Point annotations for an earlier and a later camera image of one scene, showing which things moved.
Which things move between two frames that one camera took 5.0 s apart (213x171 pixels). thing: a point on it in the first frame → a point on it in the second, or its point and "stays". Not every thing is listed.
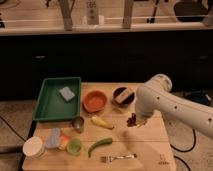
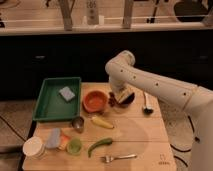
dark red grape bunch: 132,121 → 111,99
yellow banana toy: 102,123 stays
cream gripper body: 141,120 → 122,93
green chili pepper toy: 103,141 stays
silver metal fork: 109,158 stays
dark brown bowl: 129,99 stays
